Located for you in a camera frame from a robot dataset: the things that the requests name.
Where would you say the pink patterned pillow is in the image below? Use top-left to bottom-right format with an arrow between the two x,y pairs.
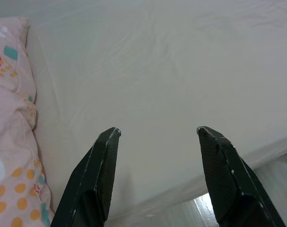
0,16 -> 55,227

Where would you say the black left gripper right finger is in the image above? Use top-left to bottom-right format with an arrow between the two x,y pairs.
196,126 -> 287,227

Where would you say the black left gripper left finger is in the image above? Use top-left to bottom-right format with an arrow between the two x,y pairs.
50,127 -> 122,227

